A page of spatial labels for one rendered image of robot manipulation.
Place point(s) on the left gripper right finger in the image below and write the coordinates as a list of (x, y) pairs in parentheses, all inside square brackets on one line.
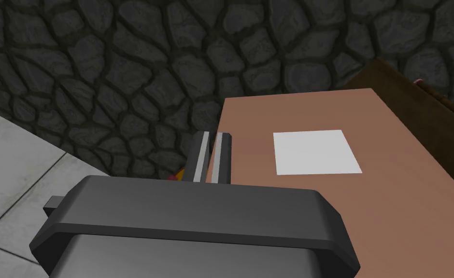
[(220, 158)]

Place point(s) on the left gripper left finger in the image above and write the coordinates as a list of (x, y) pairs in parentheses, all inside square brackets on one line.
[(200, 156)]

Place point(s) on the red and yellow object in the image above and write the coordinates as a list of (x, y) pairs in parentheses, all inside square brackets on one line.
[(176, 176)]

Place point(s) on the white paper sheet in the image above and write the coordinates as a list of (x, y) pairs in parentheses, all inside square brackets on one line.
[(316, 152)]

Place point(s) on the brown table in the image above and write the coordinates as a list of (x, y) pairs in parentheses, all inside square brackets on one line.
[(397, 208)]

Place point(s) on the dark brown wooden furniture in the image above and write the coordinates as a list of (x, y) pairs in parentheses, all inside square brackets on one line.
[(424, 112)]

